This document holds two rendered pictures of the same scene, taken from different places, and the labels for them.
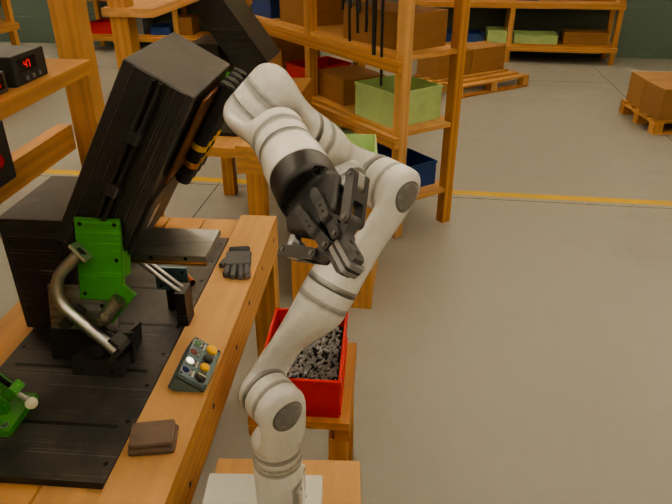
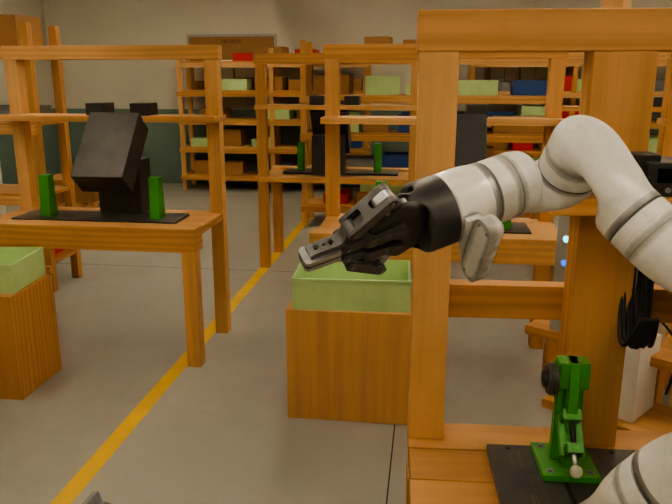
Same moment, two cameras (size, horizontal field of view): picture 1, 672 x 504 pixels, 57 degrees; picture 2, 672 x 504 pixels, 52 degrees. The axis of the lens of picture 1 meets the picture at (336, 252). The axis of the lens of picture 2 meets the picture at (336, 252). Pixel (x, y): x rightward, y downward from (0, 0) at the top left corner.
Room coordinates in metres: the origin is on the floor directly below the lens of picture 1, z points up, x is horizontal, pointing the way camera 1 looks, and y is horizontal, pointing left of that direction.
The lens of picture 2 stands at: (0.55, -0.67, 1.80)
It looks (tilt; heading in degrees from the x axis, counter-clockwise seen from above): 14 degrees down; 90
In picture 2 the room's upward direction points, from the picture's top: straight up
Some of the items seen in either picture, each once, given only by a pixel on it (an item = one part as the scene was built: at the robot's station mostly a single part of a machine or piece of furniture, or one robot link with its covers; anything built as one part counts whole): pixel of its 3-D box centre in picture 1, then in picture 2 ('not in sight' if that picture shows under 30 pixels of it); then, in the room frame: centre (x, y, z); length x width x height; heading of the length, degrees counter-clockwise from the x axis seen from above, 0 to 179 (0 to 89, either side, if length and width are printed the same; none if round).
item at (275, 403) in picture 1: (274, 417); not in sight; (0.83, 0.11, 1.14); 0.09 x 0.09 x 0.17; 38
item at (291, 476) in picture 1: (278, 477); not in sight; (0.84, 0.11, 0.98); 0.09 x 0.09 x 0.17; 84
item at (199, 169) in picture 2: not in sight; (275, 120); (-0.42, 10.44, 1.11); 3.01 x 0.54 x 2.23; 172
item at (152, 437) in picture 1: (153, 437); not in sight; (1.00, 0.40, 0.91); 0.10 x 0.08 x 0.03; 96
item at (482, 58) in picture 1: (472, 68); not in sight; (7.94, -1.71, 0.22); 1.20 x 0.80 x 0.44; 122
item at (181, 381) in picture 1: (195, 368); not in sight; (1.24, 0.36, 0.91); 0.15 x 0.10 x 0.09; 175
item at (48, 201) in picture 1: (69, 250); not in sight; (1.58, 0.77, 1.07); 0.30 x 0.18 x 0.34; 175
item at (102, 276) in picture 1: (105, 253); not in sight; (1.38, 0.58, 1.17); 0.13 x 0.12 x 0.20; 175
